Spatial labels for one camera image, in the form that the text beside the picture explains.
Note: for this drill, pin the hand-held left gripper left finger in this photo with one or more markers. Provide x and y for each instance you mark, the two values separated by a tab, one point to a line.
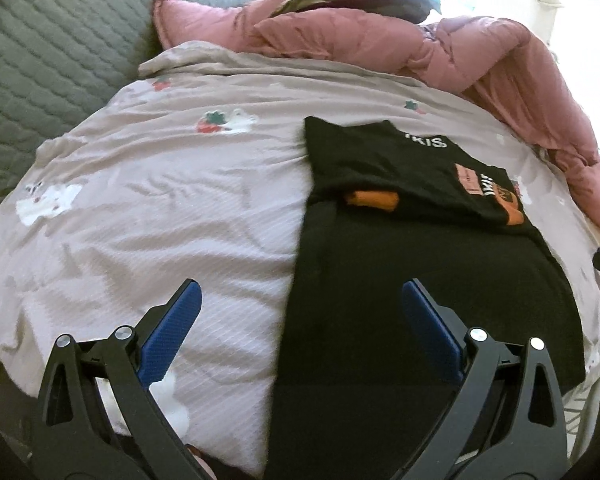
172	330

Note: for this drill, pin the black printed t-shirt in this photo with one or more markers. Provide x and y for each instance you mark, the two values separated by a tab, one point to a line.
405	310

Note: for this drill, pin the pink duvet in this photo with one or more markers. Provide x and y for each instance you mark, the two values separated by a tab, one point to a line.
480	50

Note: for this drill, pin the grey quilted headboard cushion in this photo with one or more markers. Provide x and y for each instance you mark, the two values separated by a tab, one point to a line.
55	60

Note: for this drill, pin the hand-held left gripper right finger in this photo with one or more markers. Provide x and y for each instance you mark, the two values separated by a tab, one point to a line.
432	330

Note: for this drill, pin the pink frilled pillow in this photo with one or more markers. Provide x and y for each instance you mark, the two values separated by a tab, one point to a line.
195	20

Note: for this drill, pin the person's left hand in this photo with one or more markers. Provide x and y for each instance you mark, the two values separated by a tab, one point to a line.
202	466

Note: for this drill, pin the floral print bed sheet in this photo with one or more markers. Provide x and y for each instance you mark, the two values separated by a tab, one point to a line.
155	210

